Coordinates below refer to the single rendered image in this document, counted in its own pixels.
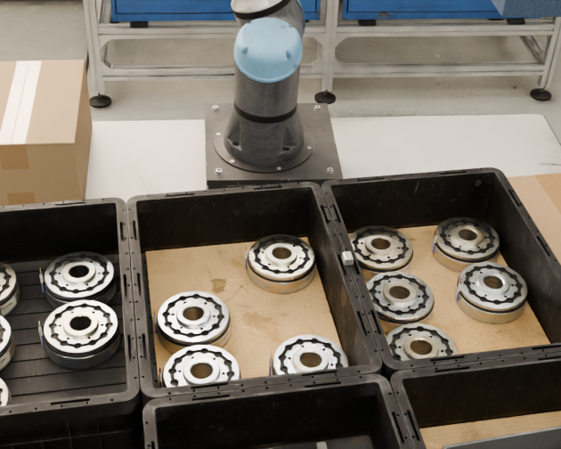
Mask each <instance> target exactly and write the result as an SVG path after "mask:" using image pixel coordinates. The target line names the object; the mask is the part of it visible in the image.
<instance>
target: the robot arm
mask: <svg viewBox="0 0 561 449"><path fill-rule="evenodd" d="M231 7H232V10H233V13H234V16H235V18H236V21H237V23H238V25H239V28H240V31H239V33H238V35H237V37H236V42H235V45H234V59H235V69H234V107H233V109H232V113H231V116H230V117H229V119H228V122H227V124H226V127H225V129H224V147H225V149H226V150H227V151H228V152H229V153H230V154H231V155H232V156H233V157H234V158H236V159H239V160H241V161H243V162H246V163H248V164H253V165H258V166H273V165H279V164H282V163H286V162H288V161H290V160H292V159H294V158H295V157H296V156H297V155H298V154H299V153H300V152H301V150H302V149H303V144H304V132H303V129H302V127H301V123H300V120H299V117H298V114H297V95H298V84H299V72H300V62H301V59H302V52H303V49H302V44H303V35H304V33H305V14H304V10H303V7H302V5H301V3H300V2H299V0H232V2H231Z"/></svg>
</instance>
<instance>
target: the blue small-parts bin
mask: <svg viewBox="0 0 561 449"><path fill-rule="evenodd" d="M491 1H492V3H493V4H494V5H495V7H496V8H497V10H498V11H499V13H500V15H501V16H502V17H561V0H491Z"/></svg>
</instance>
